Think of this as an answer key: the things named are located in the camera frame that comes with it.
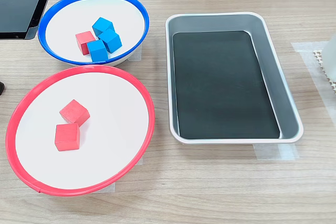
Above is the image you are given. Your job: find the red cube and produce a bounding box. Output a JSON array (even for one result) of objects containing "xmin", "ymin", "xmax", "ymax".
[
  {"xmin": 75, "ymin": 30, "xmax": 97, "ymax": 56},
  {"xmin": 59, "ymin": 99, "xmax": 91, "ymax": 127},
  {"xmin": 54, "ymin": 123, "xmax": 81, "ymax": 152}
]

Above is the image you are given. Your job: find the blue cube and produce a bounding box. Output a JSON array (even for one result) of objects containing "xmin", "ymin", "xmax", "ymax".
[
  {"xmin": 97, "ymin": 28, "xmax": 123, "ymax": 54},
  {"xmin": 91, "ymin": 17, "xmax": 116, "ymax": 36},
  {"xmin": 86, "ymin": 39, "xmax": 109, "ymax": 62}
]

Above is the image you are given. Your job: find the blue-rimmed white plate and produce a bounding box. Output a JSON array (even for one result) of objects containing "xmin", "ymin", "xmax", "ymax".
[{"xmin": 38, "ymin": 0, "xmax": 150, "ymax": 67}]

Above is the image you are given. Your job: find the clear tape strip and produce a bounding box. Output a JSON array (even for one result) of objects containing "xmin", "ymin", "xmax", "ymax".
[
  {"xmin": 128, "ymin": 44, "xmax": 143, "ymax": 62},
  {"xmin": 253, "ymin": 142, "xmax": 300, "ymax": 161},
  {"xmin": 103, "ymin": 180, "xmax": 116, "ymax": 194}
]

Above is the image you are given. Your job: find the steel tray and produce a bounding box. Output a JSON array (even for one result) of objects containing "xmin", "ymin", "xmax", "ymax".
[{"xmin": 164, "ymin": 12, "xmax": 305, "ymax": 145}]

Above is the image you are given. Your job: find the black flat device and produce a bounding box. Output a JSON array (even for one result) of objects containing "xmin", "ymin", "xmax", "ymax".
[{"xmin": 0, "ymin": 0, "xmax": 59, "ymax": 40}]

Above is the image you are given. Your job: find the black tray mat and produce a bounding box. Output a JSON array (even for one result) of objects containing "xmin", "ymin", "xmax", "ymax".
[{"xmin": 172, "ymin": 30, "xmax": 281, "ymax": 140}]

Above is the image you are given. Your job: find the red-rimmed white plate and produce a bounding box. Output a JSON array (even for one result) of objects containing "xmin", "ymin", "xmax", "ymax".
[{"xmin": 5, "ymin": 65, "xmax": 156, "ymax": 197}]

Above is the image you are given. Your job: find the pale perforated base plate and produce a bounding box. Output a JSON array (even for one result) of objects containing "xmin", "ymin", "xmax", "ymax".
[{"xmin": 312, "ymin": 49, "xmax": 336, "ymax": 95}]

